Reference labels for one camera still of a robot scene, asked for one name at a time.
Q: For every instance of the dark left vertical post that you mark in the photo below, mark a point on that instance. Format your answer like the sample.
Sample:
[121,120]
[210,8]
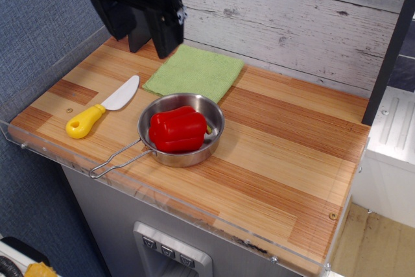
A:
[140,34]

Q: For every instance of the dark vertical post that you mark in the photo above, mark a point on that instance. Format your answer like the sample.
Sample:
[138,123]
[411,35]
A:
[140,34]
[387,67]

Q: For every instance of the yellow object bottom left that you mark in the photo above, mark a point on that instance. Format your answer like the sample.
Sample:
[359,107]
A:
[39,270]

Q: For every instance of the stainless steel pot with handle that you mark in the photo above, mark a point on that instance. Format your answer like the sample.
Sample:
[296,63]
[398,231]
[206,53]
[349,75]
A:
[209,109]

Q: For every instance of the yellow-handled toy knife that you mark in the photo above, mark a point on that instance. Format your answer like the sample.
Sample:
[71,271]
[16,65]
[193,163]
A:
[80,125]

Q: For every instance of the red toy bell pepper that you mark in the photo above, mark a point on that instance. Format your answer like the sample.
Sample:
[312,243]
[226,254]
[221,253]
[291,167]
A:
[178,130]

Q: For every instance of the grey cabinet with dispenser panel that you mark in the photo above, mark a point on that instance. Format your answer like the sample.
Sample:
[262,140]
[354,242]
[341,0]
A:
[138,238]

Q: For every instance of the white ribbed appliance at right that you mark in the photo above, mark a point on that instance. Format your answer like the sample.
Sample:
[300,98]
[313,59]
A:
[384,182]

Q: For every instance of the dark right vertical post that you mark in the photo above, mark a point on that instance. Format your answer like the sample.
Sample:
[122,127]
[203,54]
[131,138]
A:
[387,67]

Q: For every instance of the green folded cloth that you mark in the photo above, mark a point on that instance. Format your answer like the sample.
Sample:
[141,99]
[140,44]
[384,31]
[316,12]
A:
[192,70]

